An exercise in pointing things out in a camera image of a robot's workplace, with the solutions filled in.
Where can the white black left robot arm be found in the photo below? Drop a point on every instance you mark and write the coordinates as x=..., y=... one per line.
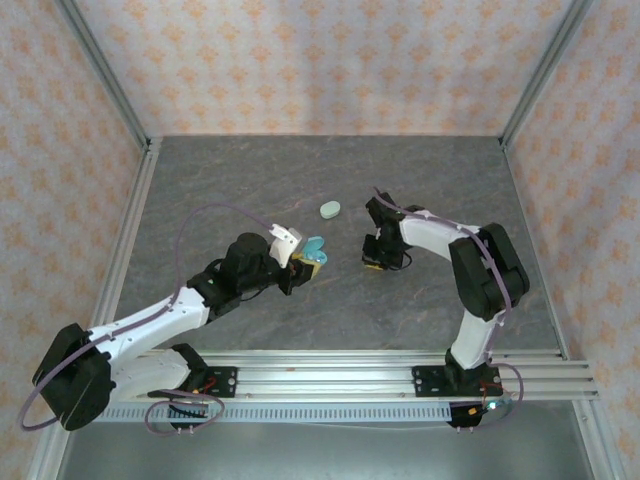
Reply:
x=145, y=322

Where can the aluminium frame post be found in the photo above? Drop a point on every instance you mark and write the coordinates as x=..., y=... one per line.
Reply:
x=103, y=65
x=546, y=65

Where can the aluminium table side rail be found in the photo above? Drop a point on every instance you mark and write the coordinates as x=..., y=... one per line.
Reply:
x=128, y=225
x=597, y=450

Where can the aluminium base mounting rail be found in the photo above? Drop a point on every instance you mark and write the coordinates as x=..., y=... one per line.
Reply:
x=325, y=380

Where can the grey metal sheet panel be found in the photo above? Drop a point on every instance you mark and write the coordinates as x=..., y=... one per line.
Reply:
x=325, y=455

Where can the pale green oval case cover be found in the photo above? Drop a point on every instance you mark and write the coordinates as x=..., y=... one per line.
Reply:
x=330, y=210

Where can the teal earbud charging case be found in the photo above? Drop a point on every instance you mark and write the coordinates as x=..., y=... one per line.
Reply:
x=315, y=248

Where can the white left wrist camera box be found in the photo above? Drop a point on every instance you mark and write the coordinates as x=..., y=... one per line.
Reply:
x=285, y=247

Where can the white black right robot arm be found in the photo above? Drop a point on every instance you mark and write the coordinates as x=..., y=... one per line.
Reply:
x=470, y=260

